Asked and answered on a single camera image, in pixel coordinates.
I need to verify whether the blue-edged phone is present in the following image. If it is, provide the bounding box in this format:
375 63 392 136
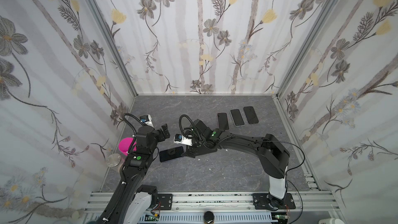
159 146 184 162

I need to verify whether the pink phone case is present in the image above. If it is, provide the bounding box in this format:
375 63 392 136
217 112 230 131

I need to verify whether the light blue phone case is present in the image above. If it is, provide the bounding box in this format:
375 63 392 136
229 108 245 127

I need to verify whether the black phone case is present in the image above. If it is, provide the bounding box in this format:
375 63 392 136
244 106 259 124

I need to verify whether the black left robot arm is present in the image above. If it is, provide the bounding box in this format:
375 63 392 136
95 124 171 224

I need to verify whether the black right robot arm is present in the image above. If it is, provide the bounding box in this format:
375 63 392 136
177 119 290 211

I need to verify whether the magenta plastic goblet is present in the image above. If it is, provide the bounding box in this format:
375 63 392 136
118 138 135 156

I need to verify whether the black round knob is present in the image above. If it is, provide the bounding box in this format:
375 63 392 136
203 211 215 224

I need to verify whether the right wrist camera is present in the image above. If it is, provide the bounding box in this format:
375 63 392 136
174 134 192 146

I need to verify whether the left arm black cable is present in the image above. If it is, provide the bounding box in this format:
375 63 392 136
123 112 145 150

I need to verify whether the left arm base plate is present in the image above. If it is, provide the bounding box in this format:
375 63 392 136
149 194 173 211

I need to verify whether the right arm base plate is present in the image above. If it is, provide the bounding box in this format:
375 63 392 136
252 193 296 211

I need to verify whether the aluminium mounting rail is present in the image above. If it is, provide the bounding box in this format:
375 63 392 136
83 191 340 215

